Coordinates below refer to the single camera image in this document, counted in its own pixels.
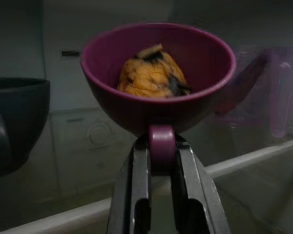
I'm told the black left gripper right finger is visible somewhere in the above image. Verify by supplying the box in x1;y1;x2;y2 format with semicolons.
170;135;229;234

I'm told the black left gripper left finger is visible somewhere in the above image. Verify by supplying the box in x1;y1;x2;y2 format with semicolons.
107;136;152;234

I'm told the purple bowl with handle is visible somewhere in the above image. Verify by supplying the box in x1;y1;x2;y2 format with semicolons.
79;23;236;177

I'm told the glass fridge shelf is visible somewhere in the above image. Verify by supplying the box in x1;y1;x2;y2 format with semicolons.
0;107;293;234

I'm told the grey fridge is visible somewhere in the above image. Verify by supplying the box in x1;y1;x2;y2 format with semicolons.
0;0;293;234

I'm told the black ceramic mug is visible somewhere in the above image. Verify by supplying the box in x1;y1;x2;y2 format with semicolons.
0;78;51;180

